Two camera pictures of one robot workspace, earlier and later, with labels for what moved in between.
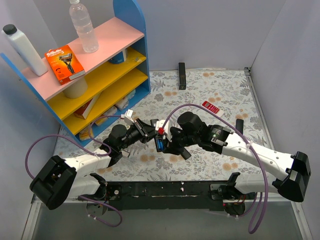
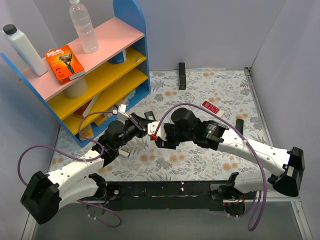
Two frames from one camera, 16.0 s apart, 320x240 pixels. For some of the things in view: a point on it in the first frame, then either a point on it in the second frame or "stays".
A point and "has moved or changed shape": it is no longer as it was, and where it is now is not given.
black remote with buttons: (160, 142) has moved or changed shape
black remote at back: (182, 76) stays
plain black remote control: (239, 125) stays
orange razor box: (64, 63) stays
